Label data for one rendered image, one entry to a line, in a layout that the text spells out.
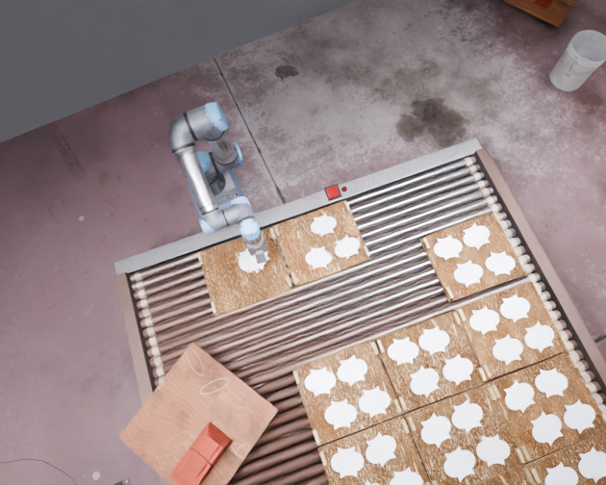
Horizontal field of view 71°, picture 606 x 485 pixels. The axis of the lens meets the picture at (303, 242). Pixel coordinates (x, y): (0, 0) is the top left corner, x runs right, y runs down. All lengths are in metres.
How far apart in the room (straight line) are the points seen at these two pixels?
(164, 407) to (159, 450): 0.17
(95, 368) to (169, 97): 2.23
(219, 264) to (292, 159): 1.48
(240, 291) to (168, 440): 0.73
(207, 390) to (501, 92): 3.23
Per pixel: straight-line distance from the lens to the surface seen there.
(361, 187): 2.35
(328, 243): 2.20
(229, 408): 2.04
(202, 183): 1.79
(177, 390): 2.09
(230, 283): 2.19
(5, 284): 3.90
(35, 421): 3.61
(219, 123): 1.78
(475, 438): 2.21
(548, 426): 2.32
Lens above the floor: 3.03
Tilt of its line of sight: 72 degrees down
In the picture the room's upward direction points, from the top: 8 degrees counter-clockwise
